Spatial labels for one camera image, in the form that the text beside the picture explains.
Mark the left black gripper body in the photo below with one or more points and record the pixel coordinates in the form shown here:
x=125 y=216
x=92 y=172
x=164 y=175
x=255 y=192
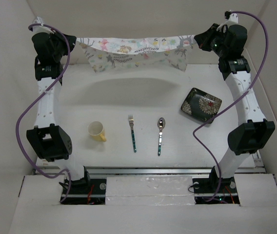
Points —
x=60 y=45

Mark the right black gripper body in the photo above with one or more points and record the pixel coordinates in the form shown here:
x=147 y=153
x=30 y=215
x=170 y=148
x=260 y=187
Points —
x=218 y=38

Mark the floral patterned placemat cloth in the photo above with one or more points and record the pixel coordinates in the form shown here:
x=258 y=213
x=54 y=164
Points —
x=105 y=54

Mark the black floral square plate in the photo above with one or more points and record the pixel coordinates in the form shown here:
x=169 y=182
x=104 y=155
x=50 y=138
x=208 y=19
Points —
x=201 y=105

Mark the yellow mug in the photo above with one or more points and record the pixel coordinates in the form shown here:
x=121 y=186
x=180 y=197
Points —
x=96 y=131

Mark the fork with green handle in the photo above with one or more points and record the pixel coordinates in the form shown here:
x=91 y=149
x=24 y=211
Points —
x=131 y=124

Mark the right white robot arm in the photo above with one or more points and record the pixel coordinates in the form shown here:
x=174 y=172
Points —
x=253 y=129

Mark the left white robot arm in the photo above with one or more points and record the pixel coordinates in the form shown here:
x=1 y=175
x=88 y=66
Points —
x=49 y=141

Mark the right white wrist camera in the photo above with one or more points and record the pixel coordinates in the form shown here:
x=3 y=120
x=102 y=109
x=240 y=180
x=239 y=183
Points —
x=231 y=19

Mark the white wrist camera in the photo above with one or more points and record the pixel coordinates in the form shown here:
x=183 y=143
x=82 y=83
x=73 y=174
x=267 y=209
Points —
x=231 y=19
x=37 y=26

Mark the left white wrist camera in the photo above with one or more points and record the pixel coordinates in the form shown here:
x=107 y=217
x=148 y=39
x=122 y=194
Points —
x=37 y=26

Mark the spoon with green handle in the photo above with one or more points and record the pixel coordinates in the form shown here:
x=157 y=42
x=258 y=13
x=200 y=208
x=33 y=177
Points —
x=161 y=126

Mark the aluminium rail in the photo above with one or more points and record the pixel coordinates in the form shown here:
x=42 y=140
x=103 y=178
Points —
x=153 y=171

